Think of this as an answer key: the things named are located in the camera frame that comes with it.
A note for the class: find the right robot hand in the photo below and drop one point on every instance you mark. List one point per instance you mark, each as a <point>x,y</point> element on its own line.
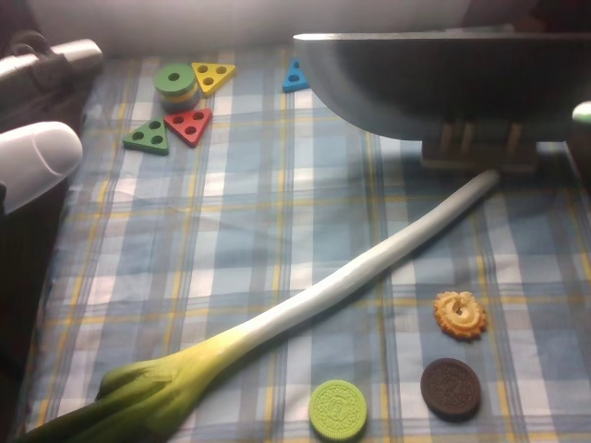
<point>582,113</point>

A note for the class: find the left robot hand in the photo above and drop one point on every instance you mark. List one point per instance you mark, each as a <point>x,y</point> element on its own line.
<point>37,161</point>

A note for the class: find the large steel kitchen knife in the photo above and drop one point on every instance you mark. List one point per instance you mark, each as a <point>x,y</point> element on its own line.
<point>438,83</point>

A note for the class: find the wooden peg board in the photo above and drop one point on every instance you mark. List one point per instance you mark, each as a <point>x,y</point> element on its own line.
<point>480,157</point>

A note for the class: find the green leek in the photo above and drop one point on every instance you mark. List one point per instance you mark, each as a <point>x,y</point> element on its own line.
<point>300,302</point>

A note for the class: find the green three-hole triangle block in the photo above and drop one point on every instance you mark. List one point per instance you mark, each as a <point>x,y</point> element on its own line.
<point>148,147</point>

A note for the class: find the red three-hole triangle block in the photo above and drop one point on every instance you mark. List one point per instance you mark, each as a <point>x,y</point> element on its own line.
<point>196,138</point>

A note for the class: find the yellow three-hole triangle block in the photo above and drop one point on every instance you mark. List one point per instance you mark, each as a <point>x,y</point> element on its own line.
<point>213,75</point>

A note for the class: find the white backdrop board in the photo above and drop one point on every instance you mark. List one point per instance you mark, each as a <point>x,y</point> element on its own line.
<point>184,27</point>

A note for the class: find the blue plaid table cloth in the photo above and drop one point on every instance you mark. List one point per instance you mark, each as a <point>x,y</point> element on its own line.
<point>240,207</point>

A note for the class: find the swirled butter cookie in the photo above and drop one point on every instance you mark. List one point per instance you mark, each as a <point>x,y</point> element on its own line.
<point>461,318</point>

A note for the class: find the blue three-hole triangle block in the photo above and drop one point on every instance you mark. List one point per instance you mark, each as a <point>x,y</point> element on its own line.
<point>292,85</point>

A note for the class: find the brown sandwich cookie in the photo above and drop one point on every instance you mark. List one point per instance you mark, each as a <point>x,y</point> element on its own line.
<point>450,387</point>

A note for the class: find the green sandwich cookie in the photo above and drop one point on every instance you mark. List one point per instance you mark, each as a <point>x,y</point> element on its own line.
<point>337,408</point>

